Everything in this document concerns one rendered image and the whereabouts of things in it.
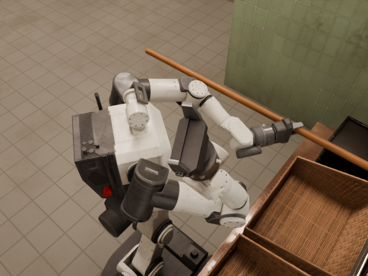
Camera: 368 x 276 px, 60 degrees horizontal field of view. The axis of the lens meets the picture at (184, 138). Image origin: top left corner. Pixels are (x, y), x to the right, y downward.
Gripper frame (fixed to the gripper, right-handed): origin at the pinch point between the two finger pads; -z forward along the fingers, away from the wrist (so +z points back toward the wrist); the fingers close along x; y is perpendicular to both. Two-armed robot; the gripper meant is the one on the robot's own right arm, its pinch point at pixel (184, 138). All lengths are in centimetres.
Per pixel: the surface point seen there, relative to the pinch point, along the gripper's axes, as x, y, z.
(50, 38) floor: 166, -257, 221
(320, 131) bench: 66, 42, 158
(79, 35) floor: 178, -227, 230
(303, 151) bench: 48, 33, 149
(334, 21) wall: 141, 41, 142
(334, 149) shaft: 26, 37, 73
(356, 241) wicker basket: -2, 57, 113
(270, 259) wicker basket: -18, 21, 104
